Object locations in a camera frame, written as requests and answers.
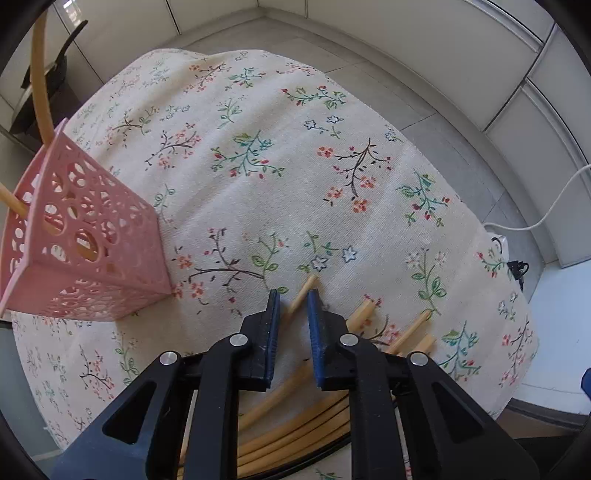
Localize black plug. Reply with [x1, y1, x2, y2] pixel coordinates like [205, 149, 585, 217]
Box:
[507, 260, 530, 291]

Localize pink perforated utensil holder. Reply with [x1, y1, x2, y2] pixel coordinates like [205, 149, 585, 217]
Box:
[1, 124, 171, 321]

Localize floral tablecloth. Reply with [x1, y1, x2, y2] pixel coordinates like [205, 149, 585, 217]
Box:
[7, 49, 535, 479]

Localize black wok with lid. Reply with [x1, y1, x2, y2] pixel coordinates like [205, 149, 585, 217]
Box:
[9, 20, 88, 140]

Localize white power cable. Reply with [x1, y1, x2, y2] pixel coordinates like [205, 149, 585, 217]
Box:
[482, 162, 591, 232]

